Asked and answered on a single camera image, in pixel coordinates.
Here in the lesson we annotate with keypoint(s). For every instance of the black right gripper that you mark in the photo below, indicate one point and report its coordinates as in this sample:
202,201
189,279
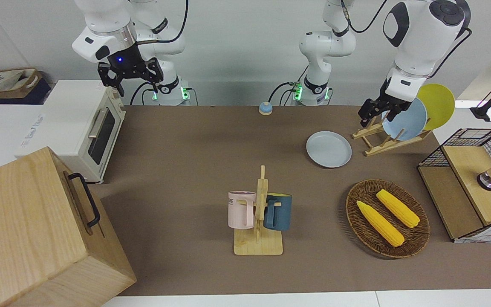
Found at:
125,57

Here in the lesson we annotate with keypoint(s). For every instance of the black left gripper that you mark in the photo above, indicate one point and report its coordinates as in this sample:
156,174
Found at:
392,99

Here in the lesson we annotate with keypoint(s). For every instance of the gray plate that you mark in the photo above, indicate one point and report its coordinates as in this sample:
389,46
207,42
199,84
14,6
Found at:
328,149

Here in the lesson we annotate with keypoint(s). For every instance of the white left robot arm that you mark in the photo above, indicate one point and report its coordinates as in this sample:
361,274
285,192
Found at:
420,38

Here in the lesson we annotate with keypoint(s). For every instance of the light blue plate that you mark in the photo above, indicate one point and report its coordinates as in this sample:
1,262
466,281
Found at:
412,119

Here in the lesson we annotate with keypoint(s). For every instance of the wooden plate rack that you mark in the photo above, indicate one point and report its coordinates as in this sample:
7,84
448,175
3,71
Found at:
377,147

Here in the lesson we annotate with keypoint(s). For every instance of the yellow plate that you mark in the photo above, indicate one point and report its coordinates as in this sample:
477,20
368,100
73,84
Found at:
440,104

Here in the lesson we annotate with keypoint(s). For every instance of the white toaster oven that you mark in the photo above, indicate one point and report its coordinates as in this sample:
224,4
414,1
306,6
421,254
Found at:
70,115

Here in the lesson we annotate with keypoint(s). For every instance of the yellow corn cob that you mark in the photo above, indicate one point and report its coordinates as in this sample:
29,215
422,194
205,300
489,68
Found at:
398,209
379,224

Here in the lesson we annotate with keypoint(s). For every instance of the dark navy box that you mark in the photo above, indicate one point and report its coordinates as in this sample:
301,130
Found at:
36,91

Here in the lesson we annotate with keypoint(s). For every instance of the brown wicker basket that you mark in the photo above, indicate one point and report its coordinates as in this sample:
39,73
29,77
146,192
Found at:
358,221

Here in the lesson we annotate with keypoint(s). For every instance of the blue service bell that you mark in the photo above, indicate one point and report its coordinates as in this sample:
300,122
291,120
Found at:
265,109

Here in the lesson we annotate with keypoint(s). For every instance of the cardboard box with bag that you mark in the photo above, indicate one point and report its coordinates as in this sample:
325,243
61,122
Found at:
2,83

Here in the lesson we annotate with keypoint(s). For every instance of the dark teal mug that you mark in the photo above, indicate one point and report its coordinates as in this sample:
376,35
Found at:
280,213

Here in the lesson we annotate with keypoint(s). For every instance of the pink mug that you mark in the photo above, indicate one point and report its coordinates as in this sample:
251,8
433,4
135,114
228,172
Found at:
239,211

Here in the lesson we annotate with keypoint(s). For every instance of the wooden mug tree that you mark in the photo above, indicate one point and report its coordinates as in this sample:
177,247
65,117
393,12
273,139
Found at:
259,243

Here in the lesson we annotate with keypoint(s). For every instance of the wooden drawer cabinet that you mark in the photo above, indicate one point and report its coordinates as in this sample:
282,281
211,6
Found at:
28,230

